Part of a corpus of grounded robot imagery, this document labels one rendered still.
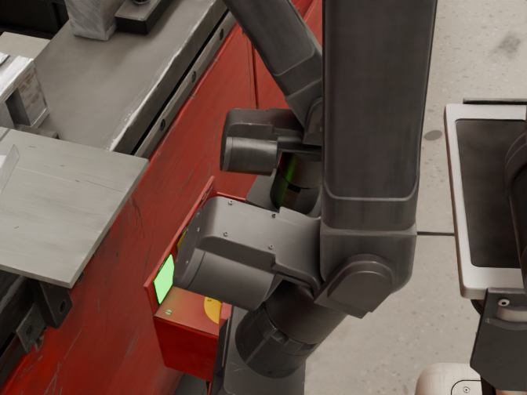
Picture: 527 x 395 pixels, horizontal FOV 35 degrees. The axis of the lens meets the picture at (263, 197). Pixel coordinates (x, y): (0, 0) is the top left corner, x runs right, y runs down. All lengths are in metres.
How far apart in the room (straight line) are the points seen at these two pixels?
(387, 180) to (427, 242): 1.68
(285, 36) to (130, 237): 0.50
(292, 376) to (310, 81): 0.35
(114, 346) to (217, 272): 0.76
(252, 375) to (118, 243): 0.61
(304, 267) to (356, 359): 1.39
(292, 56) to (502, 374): 0.38
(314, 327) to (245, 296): 0.06
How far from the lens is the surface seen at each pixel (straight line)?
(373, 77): 0.43
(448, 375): 1.59
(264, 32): 0.86
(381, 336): 1.96
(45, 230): 0.88
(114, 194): 0.89
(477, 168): 0.85
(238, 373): 0.63
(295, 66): 0.86
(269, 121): 0.91
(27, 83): 1.16
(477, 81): 2.64
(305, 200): 0.97
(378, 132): 0.45
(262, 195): 1.00
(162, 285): 1.04
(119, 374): 1.35
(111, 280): 1.23
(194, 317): 1.04
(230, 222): 0.54
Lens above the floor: 1.62
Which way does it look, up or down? 46 degrees down
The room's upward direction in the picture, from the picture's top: 4 degrees counter-clockwise
